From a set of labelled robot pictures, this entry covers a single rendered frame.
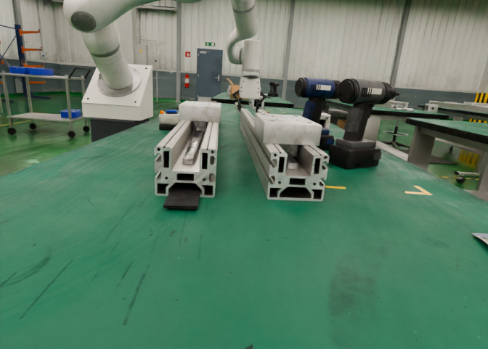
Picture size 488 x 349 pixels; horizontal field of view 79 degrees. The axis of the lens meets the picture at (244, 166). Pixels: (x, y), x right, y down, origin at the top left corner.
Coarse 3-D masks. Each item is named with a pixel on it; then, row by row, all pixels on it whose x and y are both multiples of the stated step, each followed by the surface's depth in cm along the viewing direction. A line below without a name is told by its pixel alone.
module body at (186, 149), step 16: (176, 128) 65; (192, 128) 84; (208, 128) 68; (160, 144) 49; (176, 144) 53; (192, 144) 63; (208, 144) 51; (160, 160) 49; (176, 160) 54; (192, 160) 53; (208, 160) 49; (160, 176) 50; (176, 176) 49; (192, 176) 51; (208, 176) 49; (160, 192) 50; (208, 192) 52
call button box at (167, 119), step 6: (162, 114) 108; (168, 114) 109; (174, 114) 110; (162, 120) 109; (168, 120) 109; (174, 120) 109; (180, 120) 110; (162, 126) 110; (168, 126) 110; (174, 126) 110
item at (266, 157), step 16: (240, 128) 121; (256, 144) 68; (272, 144) 55; (256, 160) 67; (272, 160) 53; (288, 160) 56; (304, 160) 55; (320, 160) 50; (272, 176) 53; (288, 176) 50; (304, 176) 51; (320, 176) 51; (272, 192) 54; (288, 192) 54; (304, 192) 55; (320, 192) 52
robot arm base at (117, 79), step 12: (120, 48) 118; (96, 60) 116; (108, 60) 116; (120, 60) 120; (108, 72) 121; (120, 72) 123; (132, 72) 135; (108, 84) 127; (120, 84) 127; (132, 84) 131; (108, 96) 129; (120, 96) 128
